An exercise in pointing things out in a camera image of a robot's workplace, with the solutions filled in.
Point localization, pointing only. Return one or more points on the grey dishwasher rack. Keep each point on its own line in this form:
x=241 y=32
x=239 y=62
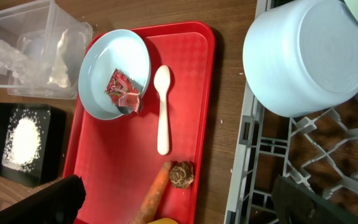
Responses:
x=318 y=151

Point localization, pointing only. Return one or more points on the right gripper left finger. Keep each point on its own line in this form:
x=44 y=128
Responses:
x=58 y=203

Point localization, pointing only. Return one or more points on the light blue bowl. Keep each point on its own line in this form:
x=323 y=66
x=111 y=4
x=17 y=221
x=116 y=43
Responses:
x=302 y=57

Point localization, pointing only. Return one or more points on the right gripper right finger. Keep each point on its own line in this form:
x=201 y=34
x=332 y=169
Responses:
x=295 y=204

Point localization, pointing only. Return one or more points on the large light blue plate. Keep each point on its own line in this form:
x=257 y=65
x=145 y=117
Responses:
x=121 y=50

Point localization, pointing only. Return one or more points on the red snack wrapper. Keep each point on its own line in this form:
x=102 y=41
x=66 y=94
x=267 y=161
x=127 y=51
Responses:
x=123 y=94

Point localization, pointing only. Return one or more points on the orange carrot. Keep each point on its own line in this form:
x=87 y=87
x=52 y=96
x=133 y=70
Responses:
x=153 y=197

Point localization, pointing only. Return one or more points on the red serving tray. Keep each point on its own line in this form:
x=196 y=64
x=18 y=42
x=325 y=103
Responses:
x=117 y=159

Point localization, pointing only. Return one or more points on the black waste tray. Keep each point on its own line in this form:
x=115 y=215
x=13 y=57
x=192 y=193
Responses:
x=48 y=165

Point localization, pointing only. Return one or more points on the white plastic spoon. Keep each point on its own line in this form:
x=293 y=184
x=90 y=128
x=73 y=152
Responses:
x=162 y=84

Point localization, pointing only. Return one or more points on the pile of white rice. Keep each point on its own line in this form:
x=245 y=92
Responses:
x=25 y=138

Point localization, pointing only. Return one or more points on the clear plastic bin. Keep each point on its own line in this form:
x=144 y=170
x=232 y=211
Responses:
x=29 y=34

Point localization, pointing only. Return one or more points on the brown mushroom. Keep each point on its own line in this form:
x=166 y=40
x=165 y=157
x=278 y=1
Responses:
x=182 y=175

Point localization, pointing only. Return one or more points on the yellow plastic cup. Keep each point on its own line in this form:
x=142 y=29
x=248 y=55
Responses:
x=164 y=221

